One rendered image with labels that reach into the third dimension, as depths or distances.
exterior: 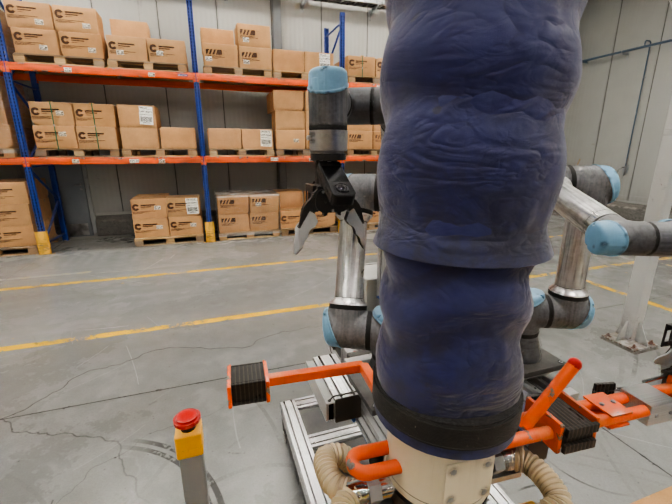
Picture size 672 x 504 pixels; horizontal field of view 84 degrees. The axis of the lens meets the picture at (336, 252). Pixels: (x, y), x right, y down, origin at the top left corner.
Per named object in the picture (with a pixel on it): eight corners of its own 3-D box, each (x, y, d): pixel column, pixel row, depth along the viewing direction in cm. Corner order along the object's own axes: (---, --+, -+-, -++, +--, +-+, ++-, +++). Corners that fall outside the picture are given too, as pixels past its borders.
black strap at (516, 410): (409, 468, 46) (411, 442, 45) (353, 367, 68) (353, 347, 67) (557, 434, 52) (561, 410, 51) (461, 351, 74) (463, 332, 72)
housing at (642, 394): (648, 428, 71) (653, 408, 69) (614, 405, 77) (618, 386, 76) (675, 421, 72) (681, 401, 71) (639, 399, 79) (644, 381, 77)
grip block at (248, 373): (228, 409, 74) (226, 387, 73) (228, 384, 82) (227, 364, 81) (270, 402, 76) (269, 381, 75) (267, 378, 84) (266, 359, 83)
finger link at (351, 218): (365, 235, 84) (343, 203, 81) (376, 240, 79) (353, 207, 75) (354, 243, 84) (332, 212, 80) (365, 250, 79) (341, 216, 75)
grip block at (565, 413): (559, 458, 64) (565, 429, 62) (518, 419, 73) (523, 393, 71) (598, 448, 66) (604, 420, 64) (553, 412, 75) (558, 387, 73)
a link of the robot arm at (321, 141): (353, 129, 70) (311, 129, 68) (352, 154, 71) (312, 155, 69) (340, 131, 77) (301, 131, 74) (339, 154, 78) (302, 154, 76)
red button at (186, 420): (173, 440, 96) (171, 427, 95) (175, 422, 103) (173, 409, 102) (201, 433, 99) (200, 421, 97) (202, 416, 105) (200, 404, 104)
